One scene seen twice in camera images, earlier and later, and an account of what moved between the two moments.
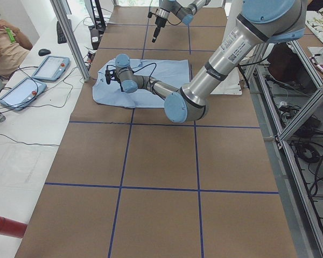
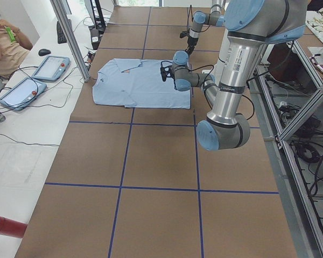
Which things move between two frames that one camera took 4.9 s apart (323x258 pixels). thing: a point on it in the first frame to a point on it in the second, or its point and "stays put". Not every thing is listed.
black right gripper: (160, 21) to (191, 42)
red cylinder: (7, 227) stays put
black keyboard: (62, 38) stays put
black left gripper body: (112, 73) to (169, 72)
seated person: (8, 49) stays put
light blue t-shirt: (174, 72) stays put
